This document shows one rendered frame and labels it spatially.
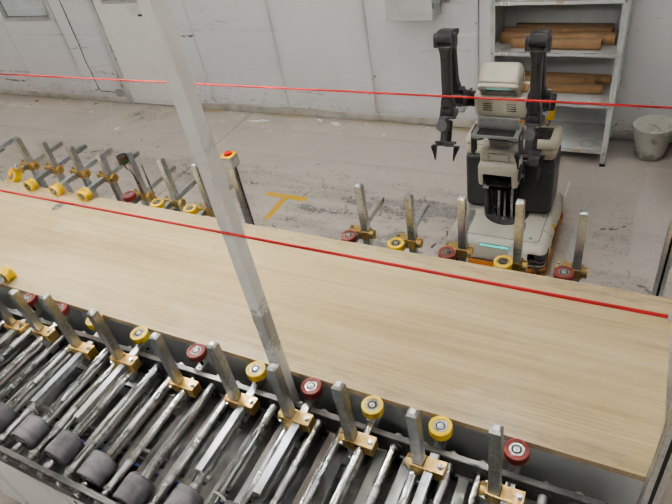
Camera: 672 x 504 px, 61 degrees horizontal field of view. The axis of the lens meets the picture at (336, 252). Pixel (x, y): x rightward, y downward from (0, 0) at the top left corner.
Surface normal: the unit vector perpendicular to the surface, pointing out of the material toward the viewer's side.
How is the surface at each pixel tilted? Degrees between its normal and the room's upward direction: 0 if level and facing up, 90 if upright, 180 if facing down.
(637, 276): 0
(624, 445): 0
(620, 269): 0
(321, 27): 90
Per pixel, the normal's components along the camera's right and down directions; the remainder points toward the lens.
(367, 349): -0.16, -0.76
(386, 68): -0.44, 0.62
